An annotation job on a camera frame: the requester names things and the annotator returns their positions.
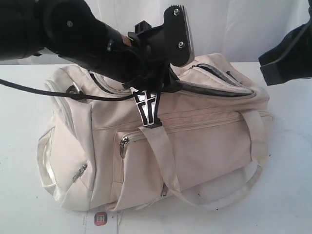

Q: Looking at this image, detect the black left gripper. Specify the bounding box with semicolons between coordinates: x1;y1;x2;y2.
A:
104;21;178;129

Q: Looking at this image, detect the cream fabric duffel bag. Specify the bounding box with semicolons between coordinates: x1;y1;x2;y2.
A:
37;54;273;211

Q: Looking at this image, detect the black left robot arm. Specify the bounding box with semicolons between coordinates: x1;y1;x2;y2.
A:
0;0;173;128

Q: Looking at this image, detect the colourful sticker on table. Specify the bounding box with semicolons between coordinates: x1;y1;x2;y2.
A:
94;212;108;226

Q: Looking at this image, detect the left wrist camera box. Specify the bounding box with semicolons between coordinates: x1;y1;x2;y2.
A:
163;5;194;67

